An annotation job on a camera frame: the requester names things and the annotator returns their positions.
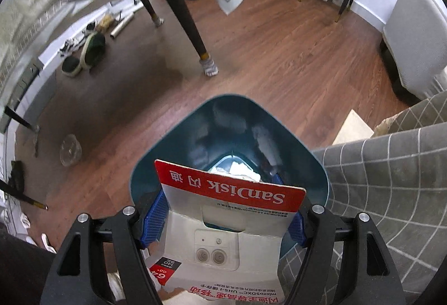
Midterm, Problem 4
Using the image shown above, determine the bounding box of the silver tube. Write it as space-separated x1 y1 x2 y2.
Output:
110 13 135 40

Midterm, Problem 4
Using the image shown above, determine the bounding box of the grey checked sofa cover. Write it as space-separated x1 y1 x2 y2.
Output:
279 90 447 305

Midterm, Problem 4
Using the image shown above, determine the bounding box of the white paper ball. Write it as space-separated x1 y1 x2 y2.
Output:
209 163 262 183

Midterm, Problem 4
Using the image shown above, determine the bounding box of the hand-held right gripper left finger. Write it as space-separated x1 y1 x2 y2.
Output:
39 190 168 305

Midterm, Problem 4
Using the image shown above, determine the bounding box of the grey armchair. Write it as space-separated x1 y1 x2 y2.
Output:
379 0 447 102

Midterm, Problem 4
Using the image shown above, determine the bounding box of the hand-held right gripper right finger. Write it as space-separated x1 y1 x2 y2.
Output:
274 173 403 305

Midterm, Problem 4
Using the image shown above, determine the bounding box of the dark green slipper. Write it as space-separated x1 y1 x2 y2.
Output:
81 32 107 70
62 57 84 77

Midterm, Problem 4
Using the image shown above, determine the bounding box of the clear plastic cup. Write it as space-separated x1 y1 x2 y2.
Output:
60 134 83 166

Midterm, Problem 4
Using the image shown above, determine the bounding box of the teal trash bin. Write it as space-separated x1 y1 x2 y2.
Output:
129 97 331 258

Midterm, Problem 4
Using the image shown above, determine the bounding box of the person's dark pants leg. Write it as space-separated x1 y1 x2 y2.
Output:
0 231 57 305

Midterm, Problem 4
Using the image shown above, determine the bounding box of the black furniture leg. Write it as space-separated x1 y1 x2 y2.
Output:
0 179 49 211
0 105 41 134

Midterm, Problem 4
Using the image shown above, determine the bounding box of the red and white card package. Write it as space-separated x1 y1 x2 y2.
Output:
146 159 307 305

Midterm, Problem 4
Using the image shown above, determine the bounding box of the beige board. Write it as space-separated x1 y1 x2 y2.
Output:
332 109 375 146

